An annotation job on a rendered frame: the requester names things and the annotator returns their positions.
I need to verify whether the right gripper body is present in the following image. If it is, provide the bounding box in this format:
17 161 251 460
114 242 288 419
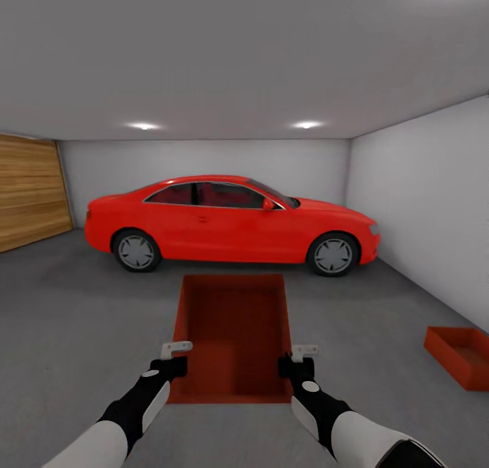
278 355 314 381

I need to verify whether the storage box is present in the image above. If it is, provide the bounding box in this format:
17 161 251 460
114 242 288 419
166 274 294 404
423 327 489 392

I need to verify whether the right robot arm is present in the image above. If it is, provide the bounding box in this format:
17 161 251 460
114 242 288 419
278 345 448 468

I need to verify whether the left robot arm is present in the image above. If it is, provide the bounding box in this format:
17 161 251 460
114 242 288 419
42 341 192 468

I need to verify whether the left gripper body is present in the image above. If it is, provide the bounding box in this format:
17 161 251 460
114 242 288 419
151 356 188 379

